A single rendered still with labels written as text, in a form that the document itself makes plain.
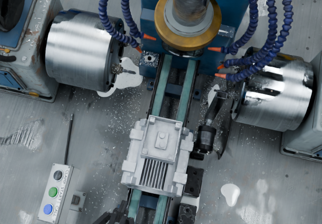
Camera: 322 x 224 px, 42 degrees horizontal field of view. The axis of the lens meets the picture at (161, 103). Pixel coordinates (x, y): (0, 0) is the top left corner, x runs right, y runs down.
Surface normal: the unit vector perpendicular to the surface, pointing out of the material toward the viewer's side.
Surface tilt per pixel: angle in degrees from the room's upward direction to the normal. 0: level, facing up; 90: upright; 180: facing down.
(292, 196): 0
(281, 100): 32
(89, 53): 24
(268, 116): 62
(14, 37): 0
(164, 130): 0
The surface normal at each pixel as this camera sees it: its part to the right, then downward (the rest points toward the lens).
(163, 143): 0.03, -0.29
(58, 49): -0.07, 0.18
